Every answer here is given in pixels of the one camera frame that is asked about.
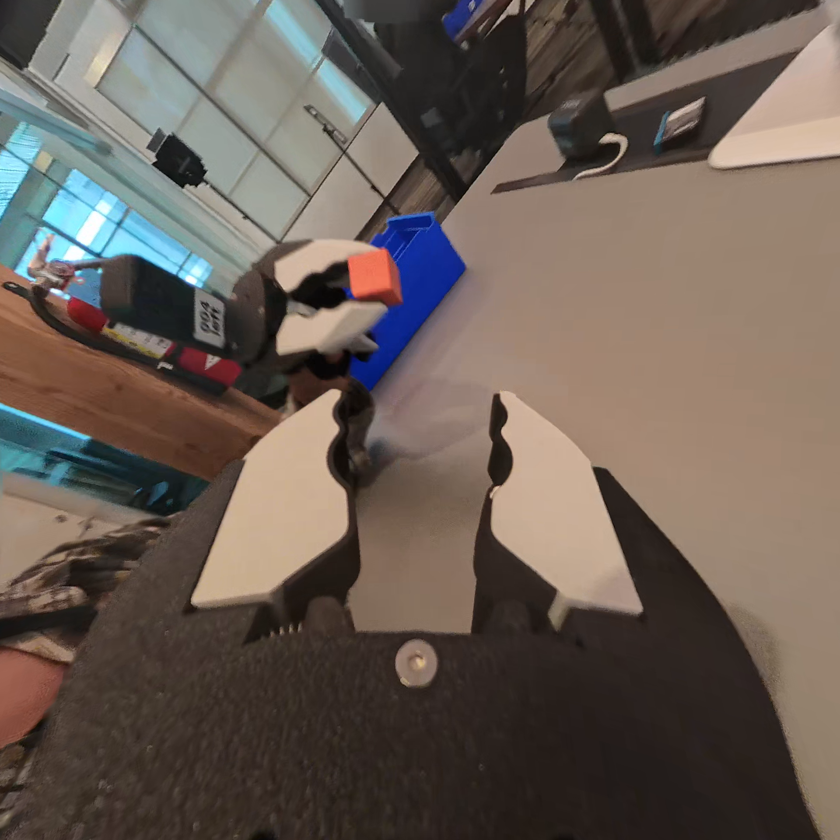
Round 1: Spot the person's left hand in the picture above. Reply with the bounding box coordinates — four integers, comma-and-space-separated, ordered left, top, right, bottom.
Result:
287, 371, 337, 417

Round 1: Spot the wooden top desk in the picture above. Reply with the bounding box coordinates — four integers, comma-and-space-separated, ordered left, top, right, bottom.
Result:
0, 262, 284, 483

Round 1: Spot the black studio light on stand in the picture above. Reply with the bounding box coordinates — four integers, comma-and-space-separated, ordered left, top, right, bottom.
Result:
151, 131, 286, 245

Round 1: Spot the white monitor base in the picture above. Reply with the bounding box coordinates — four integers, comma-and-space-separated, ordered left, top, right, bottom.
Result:
707, 26, 840, 173

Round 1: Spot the black power box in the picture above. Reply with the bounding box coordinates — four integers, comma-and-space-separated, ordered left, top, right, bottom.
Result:
546, 97, 619, 160

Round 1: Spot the blue-edged black box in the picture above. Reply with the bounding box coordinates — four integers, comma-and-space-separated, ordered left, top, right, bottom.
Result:
651, 96, 710, 157

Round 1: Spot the red wooden cube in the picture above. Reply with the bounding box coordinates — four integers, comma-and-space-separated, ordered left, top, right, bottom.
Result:
346, 249, 404, 308

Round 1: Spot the white cable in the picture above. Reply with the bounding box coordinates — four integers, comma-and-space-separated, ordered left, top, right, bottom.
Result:
570, 133, 631, 182

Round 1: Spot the black light stand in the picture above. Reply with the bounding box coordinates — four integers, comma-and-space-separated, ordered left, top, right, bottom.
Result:
303, 104, 398, 201

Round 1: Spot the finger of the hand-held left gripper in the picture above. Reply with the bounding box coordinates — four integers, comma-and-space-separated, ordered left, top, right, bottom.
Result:
273, 238, 382, 298
274, 298, 389, 357

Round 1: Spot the blue plastic bin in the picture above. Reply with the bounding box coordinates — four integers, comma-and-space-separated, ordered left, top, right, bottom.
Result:
348, 211, 468, 392

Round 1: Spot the red canister with labels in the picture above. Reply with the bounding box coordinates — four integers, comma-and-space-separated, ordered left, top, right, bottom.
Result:
66, 295, 245, 396

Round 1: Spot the black cable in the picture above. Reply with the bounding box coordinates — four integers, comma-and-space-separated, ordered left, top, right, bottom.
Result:
2, 281, 106, 345

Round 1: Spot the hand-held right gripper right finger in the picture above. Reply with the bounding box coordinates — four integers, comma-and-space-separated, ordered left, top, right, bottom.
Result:
474, 390, 644, 633

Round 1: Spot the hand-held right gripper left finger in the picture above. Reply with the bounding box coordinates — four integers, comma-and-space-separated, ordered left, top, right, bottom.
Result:
189, 388, 363, 611

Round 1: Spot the black desk frame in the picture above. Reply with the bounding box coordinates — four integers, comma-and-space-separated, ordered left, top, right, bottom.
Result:
328, 0, 532, 204

